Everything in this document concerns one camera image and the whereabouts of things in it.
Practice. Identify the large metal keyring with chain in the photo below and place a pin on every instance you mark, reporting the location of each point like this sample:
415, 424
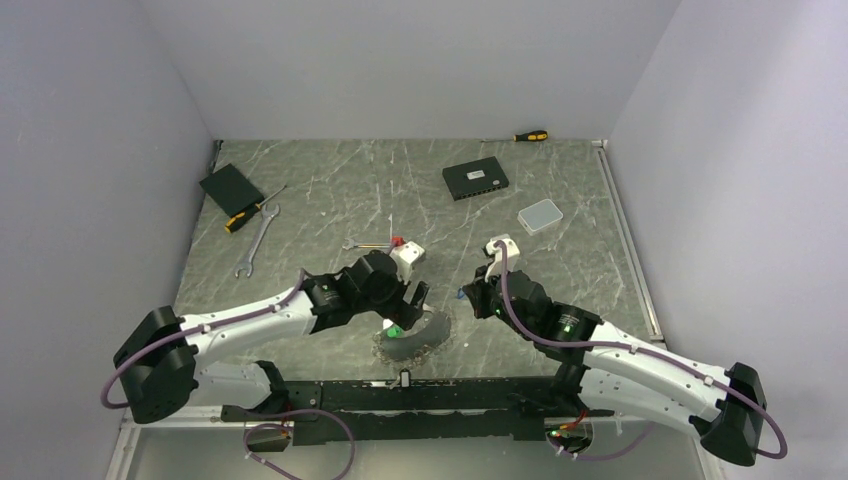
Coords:
431, 331

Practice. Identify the black key fob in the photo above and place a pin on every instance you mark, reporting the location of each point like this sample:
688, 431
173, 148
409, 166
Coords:
403, 380

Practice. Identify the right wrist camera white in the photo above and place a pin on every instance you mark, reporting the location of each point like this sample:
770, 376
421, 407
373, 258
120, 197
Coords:
503, 253

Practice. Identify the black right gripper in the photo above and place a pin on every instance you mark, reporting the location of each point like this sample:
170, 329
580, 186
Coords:
477, 291

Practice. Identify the black flat box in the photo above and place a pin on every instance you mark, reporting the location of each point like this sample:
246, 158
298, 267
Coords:
231, 190

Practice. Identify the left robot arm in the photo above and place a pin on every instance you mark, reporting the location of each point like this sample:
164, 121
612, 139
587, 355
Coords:
169, 362

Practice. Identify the orange black screwdriver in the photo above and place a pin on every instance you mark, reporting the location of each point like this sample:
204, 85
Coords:
238, 221

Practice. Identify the large silver wrench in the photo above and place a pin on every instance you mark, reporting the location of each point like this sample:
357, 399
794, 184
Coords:
244, 268

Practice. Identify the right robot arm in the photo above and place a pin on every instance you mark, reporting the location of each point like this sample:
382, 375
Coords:
601, 367

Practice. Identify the orange screwdriver at wall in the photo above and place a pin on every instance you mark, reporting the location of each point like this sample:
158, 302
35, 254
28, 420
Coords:
527, 137

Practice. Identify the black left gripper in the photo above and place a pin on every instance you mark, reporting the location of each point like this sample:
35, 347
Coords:
400, 311

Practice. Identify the white plastic box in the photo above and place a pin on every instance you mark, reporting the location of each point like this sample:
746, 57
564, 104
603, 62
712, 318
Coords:
539, 216

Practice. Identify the black network switch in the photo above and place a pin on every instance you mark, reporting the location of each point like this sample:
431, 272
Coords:
475, 178

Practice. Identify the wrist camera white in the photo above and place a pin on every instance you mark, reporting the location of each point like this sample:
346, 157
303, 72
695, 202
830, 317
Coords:
503, 253
406, 256

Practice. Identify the small silver wrench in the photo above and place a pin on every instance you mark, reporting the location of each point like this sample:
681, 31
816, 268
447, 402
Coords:
351, 244

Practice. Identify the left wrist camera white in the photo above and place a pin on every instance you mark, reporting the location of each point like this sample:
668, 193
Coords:
406, 256

